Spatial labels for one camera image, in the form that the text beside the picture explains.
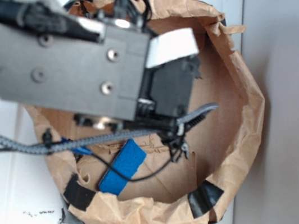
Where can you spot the blue sponge block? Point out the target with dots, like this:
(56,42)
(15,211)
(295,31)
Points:
(127,162)

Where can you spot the brown paper bag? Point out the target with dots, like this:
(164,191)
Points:
(222,147)

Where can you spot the grey metal robot arm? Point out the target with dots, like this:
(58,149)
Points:
(42,47)

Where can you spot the black tape strip lower right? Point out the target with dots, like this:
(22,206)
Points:
(204,198)

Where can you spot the black tape strip left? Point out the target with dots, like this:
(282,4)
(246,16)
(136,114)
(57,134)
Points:
(77,196)

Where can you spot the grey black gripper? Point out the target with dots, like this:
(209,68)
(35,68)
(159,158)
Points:
(136,79)

